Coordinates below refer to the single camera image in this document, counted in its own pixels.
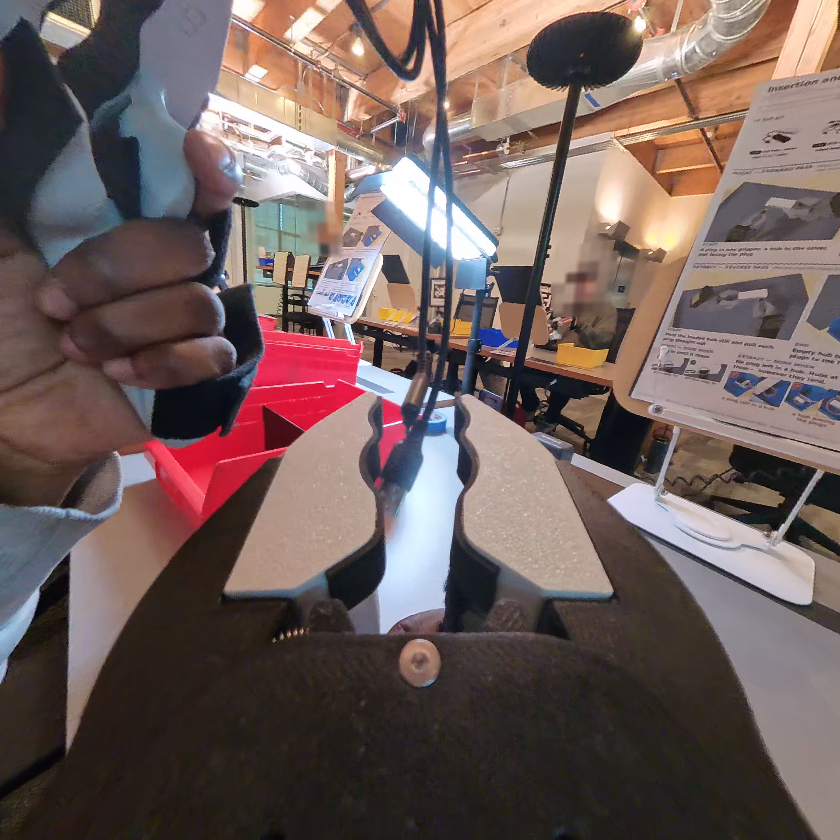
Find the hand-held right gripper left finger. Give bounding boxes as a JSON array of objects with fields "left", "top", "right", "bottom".
[{"left": 222, "top": 394, "right": 387, "bottom": 618}]

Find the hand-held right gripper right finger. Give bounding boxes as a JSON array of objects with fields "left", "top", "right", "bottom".
[{"left": 446, "top": 394, "right": 616, "bottom": 631}]

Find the black braided usb-c cable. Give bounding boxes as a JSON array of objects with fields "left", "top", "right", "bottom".
[{"left": 344, "top": 0, "right": 455, "bottom": 521}]

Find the person's left hand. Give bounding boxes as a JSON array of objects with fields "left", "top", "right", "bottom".
[{"left": 0, "top": 130, "right": 245, "bottom": 509}]

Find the red plastic bin with divider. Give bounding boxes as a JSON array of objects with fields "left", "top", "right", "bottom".
[{"left": 144, "top": 379, "right": 406, "bottom": 527}]

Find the long wooden work table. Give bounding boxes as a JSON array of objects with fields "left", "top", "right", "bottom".
[{"left": 357, "top": 317, "right": 619, "bottom": 389}]

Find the white document stand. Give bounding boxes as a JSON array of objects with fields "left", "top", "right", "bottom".
[{"left": 607, "top": 407, "right": 818, "bottom": 606}]

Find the black office chair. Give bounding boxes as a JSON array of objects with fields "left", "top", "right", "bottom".
[{"left": 712, "top": 445, "right": 840, "bottom": 560}]

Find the printed instruction sheet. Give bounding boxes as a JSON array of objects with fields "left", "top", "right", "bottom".
[
  {"left": 307, "top": 193, "right": 392, "bottom": 345},
  {"left": 630, "top": 75, "right": 840, "bottom": 455}
]

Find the LED panel light on stand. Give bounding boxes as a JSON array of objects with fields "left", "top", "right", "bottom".
[{"left": 371, "top": 154, "right": 501, "bottom": 396}]

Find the black disc-top pole stand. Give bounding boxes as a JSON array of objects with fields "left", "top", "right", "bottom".
[{"left": 505, "top": 12, "right": 644, "bottom": 421}]

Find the silver ventilation duct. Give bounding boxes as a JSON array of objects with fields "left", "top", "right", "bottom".
[{"left": 420, "top": 0, "right": 770, "bottom": 153}]

